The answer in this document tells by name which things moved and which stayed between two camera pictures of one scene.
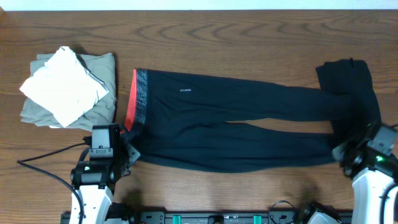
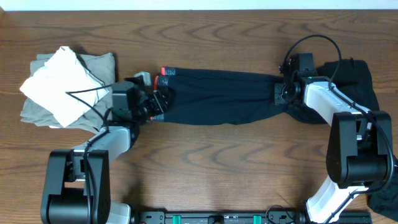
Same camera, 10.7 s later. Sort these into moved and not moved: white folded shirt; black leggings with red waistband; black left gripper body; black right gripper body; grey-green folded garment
Moved: black right gripper body; black leggings with red waistband; black left gripper body
Not moved: white folded shirt; grey-green folded garment
